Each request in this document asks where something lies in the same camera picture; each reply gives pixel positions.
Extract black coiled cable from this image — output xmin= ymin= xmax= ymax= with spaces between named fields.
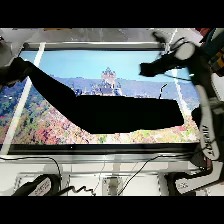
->
xmin=59 ymin=184 xmax=98 ymax=197

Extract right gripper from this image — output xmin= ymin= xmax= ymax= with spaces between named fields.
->
xmin=138 ymin=59 xmax=169 ymax=78

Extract heap of clothes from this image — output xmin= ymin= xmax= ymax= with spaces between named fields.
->
xmin=199 ymin=27 xmax=224 ymax=78

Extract black pants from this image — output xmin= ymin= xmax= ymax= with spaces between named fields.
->
xmin=12 ymin=57 xmax=186 ymax=135

